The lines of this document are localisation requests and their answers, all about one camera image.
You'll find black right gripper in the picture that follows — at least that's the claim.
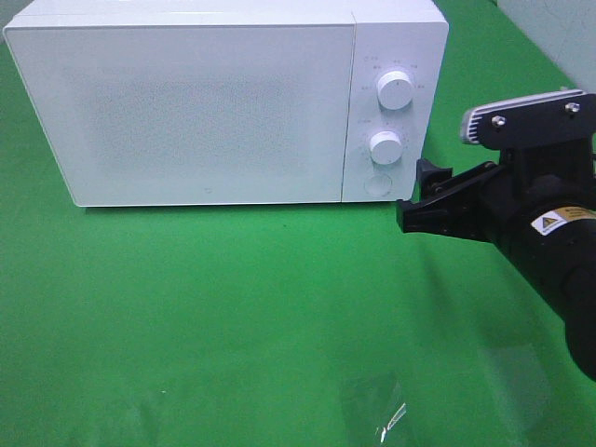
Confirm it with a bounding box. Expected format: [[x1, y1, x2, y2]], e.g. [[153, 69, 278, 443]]
[[396, 158, 595, 279]]

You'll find round microwave door button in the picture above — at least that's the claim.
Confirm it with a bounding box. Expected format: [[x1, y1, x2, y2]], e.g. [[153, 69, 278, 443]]
[[364, 174, 392, 197]]

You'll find white microwave knob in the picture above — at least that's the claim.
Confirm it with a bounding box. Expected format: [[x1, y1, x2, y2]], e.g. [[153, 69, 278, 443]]
[[369, 131, 403, 166], [377, 70, 413, 111]]

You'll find white microwave door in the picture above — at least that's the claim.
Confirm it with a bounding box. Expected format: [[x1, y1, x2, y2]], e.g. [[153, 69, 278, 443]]
[[6, 25, 354, 207]]

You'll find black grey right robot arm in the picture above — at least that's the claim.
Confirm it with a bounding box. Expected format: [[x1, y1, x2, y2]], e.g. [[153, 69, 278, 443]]
[[397, 158, 595, 378]]

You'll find clear tape piece on table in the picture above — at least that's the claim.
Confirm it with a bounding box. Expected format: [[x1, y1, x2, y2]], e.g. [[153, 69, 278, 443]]
[[338, 372, 411, 446]]

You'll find white microwave oven body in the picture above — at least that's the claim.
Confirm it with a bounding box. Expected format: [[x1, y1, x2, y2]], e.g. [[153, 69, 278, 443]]
[[3, 1, 449, 203]]

